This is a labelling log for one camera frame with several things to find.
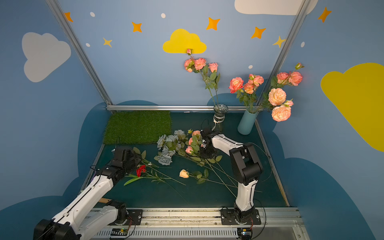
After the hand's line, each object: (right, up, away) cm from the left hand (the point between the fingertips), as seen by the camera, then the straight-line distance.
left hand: (140, 155), depth 85 cm
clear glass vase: (+49, +28, +17) cm, 59 cm away
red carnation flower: (0, -11, +1) cm, 11 cm away
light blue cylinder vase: (+67, +21, +14) cm, 72 cm away
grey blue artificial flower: (+16, +5, +6) cm, 18 cm away
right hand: (+39, -2, +11) cm, 41 cm away
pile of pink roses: (+32, 0, +13) cm, 34 cm away
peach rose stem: (+36, -14, +1) cm, 39 cm away
